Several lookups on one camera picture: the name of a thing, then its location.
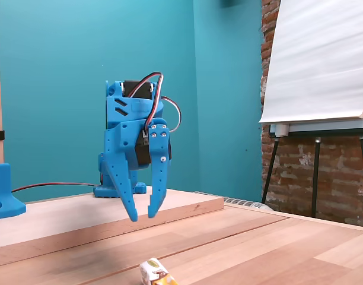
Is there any white radiator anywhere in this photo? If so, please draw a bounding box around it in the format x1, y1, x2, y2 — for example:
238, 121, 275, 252
193, 191, 273, 212

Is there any white flip chart pad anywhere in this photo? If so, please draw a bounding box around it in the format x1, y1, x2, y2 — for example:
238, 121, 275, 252
257, 0, 363, 124

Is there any servo wire on gripper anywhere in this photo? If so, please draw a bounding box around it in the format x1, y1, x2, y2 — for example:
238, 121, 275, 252
127, 72, 183, 140

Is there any blue printed pole mount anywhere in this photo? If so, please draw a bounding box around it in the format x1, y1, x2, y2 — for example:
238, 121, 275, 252
0, 162, 27, 221

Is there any raised wooden board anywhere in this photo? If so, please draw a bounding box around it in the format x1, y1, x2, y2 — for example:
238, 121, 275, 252
0, 189, 225, 268

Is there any white orange sweet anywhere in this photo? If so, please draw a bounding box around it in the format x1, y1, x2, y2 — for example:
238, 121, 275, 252
138, 257, 178, 285

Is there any red black power cable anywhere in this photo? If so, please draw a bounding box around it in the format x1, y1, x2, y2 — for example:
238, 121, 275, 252
11, 182, 101, 194

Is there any flip chart easel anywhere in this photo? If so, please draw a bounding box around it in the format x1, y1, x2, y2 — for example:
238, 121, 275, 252
260, 117, 363, 220

